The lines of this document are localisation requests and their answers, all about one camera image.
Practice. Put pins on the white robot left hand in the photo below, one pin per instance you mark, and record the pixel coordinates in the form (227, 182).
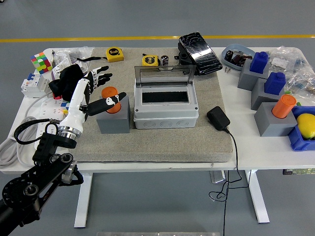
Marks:
(76, 108)

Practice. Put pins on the orange cylinder battery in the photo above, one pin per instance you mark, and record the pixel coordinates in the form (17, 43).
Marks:
(109, 92)
(283, 107)

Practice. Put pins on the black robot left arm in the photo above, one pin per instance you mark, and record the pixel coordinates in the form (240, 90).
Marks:
(49, 145)

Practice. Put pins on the grey plastic junction box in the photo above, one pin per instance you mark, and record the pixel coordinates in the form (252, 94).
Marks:
(167, 115)

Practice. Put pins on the transparent hinged box lid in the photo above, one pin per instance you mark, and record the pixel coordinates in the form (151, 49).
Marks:
(163, 73)

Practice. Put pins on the silver box under table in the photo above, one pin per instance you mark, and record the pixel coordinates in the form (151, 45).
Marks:
(217, 177)

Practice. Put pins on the small colourful puzzle cube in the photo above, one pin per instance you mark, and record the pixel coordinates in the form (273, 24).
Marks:
(64, 105)

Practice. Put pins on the black cloth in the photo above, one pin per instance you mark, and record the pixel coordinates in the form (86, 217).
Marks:
(66, 83)

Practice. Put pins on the white power strip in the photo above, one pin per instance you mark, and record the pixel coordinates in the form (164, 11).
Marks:
(49, 110)

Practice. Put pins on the grey block holder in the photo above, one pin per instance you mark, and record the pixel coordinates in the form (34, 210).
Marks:
(258, 97)
(246, 78)
(115, 123)
(273, 125)

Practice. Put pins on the white socket package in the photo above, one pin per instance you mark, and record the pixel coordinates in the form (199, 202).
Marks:
(60, 68)

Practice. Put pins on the white circuit breaker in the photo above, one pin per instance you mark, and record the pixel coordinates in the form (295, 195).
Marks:
(33, 84)

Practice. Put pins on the clear bag of parts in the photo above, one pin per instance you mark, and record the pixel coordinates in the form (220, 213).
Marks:
(283, 61)
(73, 54)
(302, 81)

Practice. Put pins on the slim metal pen tool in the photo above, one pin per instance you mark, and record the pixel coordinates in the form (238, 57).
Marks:
(53, 57)

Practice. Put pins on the large colourful puzzle cube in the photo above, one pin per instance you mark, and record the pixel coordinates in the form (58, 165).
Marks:
(41, 62)

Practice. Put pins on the small yellow tape measure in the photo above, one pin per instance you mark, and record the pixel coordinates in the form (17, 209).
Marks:
(150, 60)

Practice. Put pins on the white table leg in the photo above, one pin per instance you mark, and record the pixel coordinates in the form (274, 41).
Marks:
(83, 199)
(258, 196)

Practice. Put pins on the grey-brown mat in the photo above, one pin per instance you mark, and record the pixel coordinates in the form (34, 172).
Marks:
(160, 145)

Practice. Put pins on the small black cylinder capacitor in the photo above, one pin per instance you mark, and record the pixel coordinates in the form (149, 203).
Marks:
(164, 60)

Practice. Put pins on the black glossy cracked case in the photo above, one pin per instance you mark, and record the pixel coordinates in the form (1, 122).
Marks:
(201, 52)

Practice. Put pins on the black power adapter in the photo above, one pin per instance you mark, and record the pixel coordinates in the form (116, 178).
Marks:
(217, 118)

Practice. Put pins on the small metal screws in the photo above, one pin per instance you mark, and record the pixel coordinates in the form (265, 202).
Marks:
(227, 70)

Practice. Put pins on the dark cylinder capacitor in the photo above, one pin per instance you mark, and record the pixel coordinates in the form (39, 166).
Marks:
(230, 54)

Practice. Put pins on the brown cylinder capacitor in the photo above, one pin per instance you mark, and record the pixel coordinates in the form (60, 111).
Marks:
(237, 60)

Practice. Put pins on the light blue tray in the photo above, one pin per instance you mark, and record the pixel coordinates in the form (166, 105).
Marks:
(242, 48)

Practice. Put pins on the blue plastic bottle block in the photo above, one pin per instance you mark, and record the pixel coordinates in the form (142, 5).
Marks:
(258, 62)
(274, 84)

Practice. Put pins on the green plastic piece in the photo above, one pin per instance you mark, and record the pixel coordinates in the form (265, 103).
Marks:
(298, 104)

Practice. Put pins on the blue plastic bin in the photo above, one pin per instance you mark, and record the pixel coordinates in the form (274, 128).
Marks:
(299, 142)

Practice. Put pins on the yellow lemon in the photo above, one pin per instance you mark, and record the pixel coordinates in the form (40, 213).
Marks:
(306, 125)

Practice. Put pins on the printed label strip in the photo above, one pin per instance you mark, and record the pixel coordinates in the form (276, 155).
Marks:
(299, 171)

